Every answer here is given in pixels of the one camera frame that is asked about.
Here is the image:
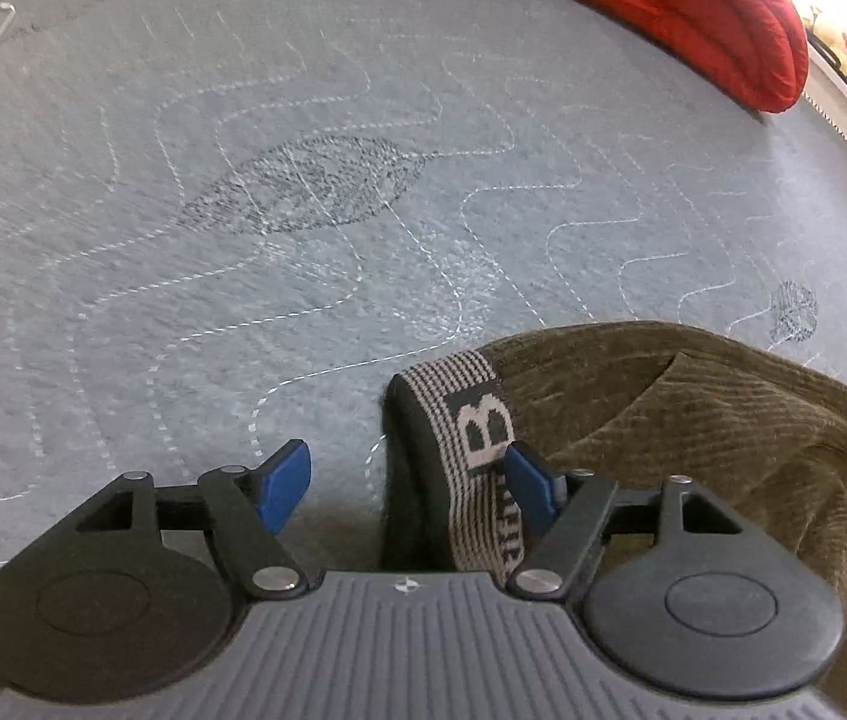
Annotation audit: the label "red folded quilt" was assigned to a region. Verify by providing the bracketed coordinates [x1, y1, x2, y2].
[449, 0, 810, 115]

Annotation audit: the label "grey quilted mattress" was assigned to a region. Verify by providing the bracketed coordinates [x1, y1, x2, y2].
[0, 0, 847, 720]

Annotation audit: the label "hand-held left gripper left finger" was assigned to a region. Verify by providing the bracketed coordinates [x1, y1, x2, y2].
[70, 439, 313, 599]

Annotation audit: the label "brown corduroy pants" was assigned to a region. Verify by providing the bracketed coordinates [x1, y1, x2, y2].
[382, 321, 847, 720]

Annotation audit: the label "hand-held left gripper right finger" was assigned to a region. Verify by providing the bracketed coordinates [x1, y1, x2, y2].
[504, 441, 743, 601]

